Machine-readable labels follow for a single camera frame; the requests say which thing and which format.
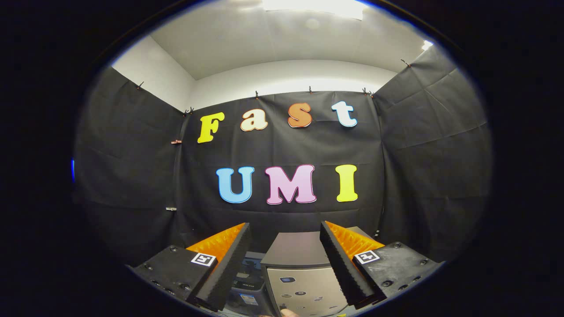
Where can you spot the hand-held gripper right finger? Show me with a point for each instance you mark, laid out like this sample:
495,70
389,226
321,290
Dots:
341,268

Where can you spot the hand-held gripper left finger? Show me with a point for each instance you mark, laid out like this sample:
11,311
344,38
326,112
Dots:
224,273

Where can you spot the dark grey washing machine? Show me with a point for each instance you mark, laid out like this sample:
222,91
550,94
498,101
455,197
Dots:
241,289

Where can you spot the tinted washing machine lid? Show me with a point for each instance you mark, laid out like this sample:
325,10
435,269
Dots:
251,267

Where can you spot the black backdrop cloth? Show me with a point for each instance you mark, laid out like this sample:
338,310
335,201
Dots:
282,145

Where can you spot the row of black backdrop clips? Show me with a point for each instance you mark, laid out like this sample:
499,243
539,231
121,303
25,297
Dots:
257,94

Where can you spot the small ceiling light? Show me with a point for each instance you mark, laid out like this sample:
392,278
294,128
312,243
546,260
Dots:
427,45

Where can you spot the large ceiling light panel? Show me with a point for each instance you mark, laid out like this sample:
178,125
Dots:
313,6

